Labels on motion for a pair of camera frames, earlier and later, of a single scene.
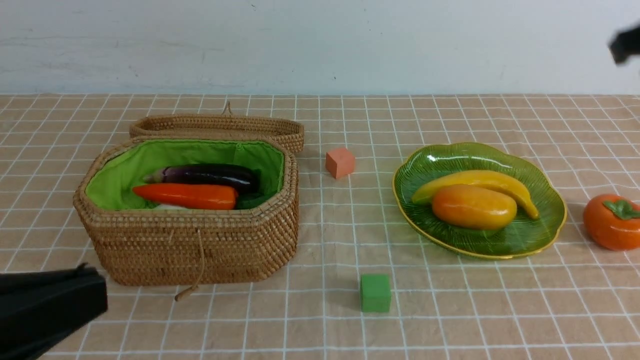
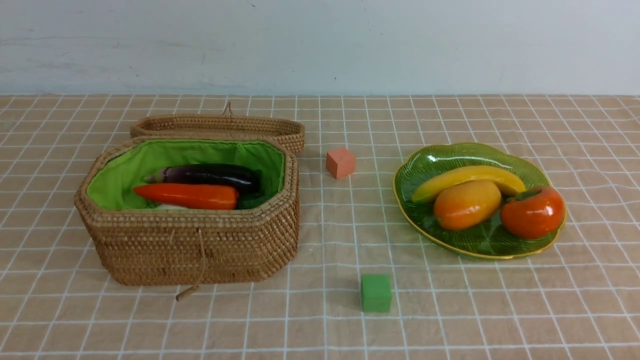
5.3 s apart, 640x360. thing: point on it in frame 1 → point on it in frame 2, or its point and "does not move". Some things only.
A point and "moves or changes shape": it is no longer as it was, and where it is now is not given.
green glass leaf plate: [524, 234] does not move
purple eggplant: [245, 179] does not move
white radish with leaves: [163, 206] does not move
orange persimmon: [613, 221] → [534, 214]
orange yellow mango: [473, 207] moves or changes shape
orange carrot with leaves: [189, 196] does not move
